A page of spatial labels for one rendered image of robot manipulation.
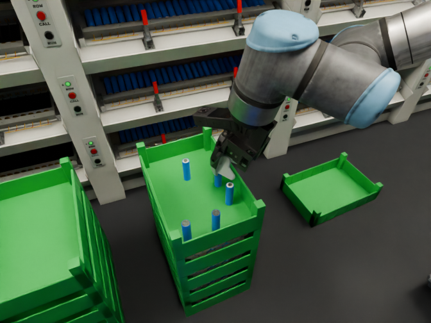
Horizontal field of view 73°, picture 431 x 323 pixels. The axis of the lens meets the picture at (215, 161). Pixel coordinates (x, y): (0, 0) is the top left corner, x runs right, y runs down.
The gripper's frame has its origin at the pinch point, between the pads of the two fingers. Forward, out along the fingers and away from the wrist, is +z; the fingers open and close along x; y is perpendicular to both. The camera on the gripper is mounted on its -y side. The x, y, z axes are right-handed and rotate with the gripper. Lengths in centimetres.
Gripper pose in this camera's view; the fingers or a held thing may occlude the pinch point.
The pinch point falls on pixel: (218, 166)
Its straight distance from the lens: 69.3
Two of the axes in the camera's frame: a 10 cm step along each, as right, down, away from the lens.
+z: -2.1, 5.9, 7.8
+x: 6.0, -5.6, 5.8
